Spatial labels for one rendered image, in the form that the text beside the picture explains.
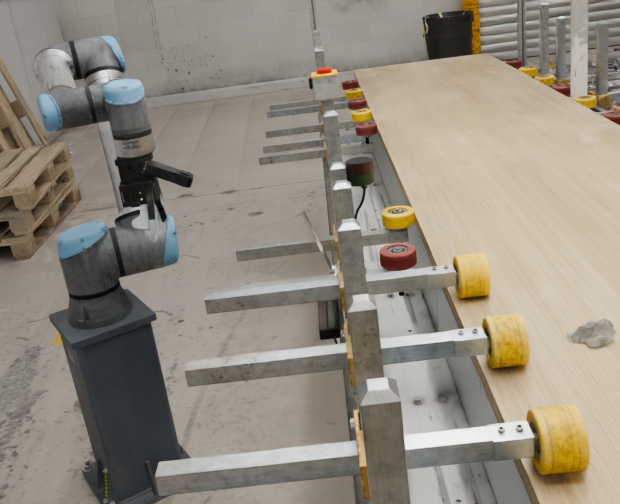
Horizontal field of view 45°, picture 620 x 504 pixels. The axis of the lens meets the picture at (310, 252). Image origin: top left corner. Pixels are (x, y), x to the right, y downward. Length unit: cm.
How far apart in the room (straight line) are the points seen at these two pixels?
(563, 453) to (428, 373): 81
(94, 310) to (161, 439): 48
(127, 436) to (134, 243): 60
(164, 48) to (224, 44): 72
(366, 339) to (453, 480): 58
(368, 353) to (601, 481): 32
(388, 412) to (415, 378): 106
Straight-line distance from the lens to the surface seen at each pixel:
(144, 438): 243
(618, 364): 123
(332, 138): 184
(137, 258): 221
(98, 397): 231
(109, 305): 225
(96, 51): 242
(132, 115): 176
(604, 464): 103
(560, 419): 96
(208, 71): 940
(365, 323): 89
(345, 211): 136
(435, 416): 159
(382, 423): 66
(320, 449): 96
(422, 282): 139
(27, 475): 283
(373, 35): 938
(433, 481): 143
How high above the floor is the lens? 153
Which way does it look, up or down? 22 degrees down
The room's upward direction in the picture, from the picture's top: 8 degrees counter-clockwise
